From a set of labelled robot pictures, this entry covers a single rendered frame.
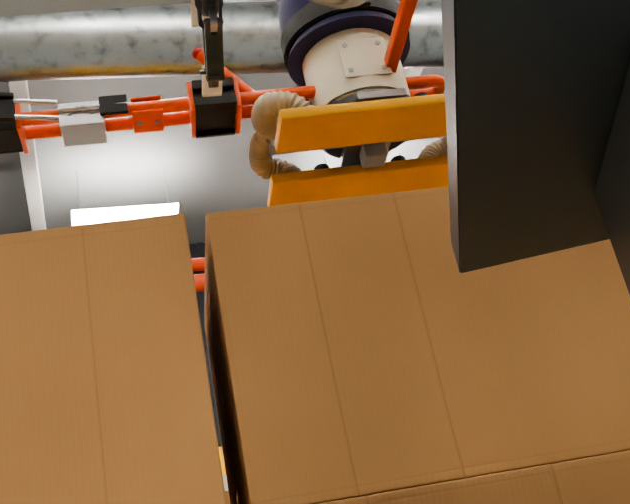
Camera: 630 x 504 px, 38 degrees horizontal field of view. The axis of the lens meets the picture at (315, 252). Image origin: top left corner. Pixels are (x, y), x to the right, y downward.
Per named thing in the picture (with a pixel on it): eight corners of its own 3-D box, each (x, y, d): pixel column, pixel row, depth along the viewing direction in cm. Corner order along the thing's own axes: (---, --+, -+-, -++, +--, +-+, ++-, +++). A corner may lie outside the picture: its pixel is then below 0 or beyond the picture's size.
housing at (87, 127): (108, 144, 154) (105, 122, 156) (104, 121, 148) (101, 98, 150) (64, 148, 153) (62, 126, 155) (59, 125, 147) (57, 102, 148)
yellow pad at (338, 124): (478, 133, 153) (470, 108, 155) (495, 98, 144) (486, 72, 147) (275, 154, 147) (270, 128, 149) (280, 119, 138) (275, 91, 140)
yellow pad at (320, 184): (450, 190, 170) (444, 167, 172) (464, 162, 161) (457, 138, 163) (268, 211, 164) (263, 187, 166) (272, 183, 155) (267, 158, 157)
